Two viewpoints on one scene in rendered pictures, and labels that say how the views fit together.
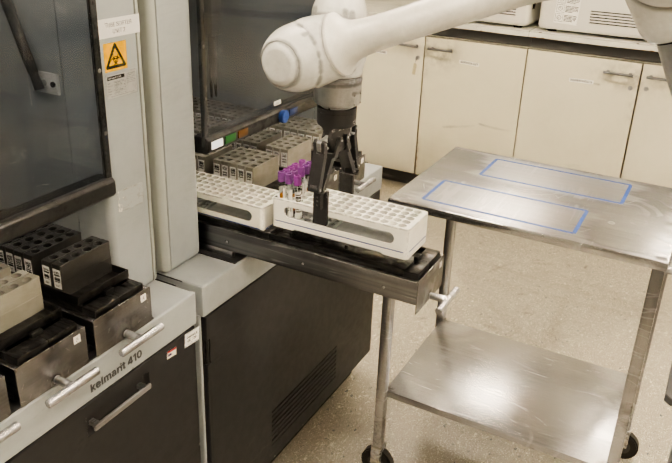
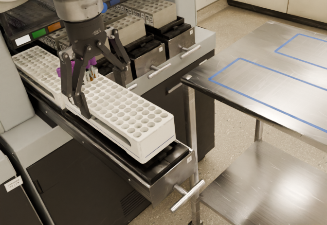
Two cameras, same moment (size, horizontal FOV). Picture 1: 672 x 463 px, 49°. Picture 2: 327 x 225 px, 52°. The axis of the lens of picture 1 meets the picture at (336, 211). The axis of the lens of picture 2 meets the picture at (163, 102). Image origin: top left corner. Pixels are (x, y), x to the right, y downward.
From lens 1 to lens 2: 0.89 m
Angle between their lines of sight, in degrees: 24
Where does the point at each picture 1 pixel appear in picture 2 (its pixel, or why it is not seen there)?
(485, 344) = (283, 164)
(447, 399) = (238, 212)
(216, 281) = (31, 144)
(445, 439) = not seen: hidden behind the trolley
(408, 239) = (141, 148)
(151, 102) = not seen: outside the picture
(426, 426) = not seen: hidden behind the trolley
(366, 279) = (118, 169)
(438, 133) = not seen: outside the picture
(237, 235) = (48, 110)
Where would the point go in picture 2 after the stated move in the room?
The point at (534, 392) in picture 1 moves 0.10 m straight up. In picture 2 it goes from (308, 216) to (314, 198)
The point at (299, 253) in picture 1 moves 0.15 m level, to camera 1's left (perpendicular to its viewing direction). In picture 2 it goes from (79, 134) to (28, 126)
